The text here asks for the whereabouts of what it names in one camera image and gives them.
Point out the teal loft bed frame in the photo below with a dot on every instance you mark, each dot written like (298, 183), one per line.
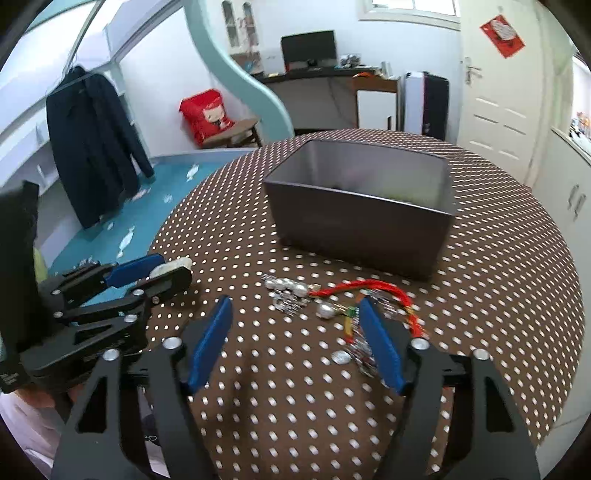
(249, 87)

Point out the red cartoon cat bag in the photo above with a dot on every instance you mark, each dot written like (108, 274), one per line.
(207, 120)

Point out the small photo frame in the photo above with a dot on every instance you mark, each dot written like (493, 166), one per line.
(351, 59)

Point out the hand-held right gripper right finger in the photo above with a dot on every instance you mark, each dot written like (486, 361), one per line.
(381, 346)

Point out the white panel door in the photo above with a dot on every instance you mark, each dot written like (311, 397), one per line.
(498, 138)

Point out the dark jacket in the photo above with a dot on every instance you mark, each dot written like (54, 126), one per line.
(92, 147)

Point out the white jade pendant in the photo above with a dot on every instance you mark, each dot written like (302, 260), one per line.
(173, 266)

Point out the person's left forearm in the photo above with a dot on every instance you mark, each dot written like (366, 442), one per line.
(27, 429)

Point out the grey rectangular box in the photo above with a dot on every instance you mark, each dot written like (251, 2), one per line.
(360, 230)

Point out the dark suitcase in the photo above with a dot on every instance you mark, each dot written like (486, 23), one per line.
(436, 106)

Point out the wooden chair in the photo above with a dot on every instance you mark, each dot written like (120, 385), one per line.
(244, 124)

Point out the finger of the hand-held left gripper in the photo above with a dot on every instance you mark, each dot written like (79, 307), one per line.
(134, 269)
(171, 282)

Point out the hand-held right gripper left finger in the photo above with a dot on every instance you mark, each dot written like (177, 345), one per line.
(210, 341)

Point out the red door decoration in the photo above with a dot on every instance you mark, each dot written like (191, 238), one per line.
(503, 34)

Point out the white sideboard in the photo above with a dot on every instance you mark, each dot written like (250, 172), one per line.
(568, 221)

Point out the dark wooden desk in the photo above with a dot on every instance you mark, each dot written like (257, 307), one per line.
(323, 74)

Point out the white framed window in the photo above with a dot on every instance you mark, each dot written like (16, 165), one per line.
(406, 14)

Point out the black computer monitor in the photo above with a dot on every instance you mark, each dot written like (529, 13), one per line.
(309, 46)

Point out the blue fish-print mat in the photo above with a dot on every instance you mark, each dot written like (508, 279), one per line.
(161, 184)

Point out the brown polka-dot tablecloth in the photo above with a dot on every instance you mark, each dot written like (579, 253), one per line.
(485, 277)

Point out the white air purifier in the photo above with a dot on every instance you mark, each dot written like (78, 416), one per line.
(413, 101)

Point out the white glass-door cabinet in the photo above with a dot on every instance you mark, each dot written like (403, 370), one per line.
(231, 27)

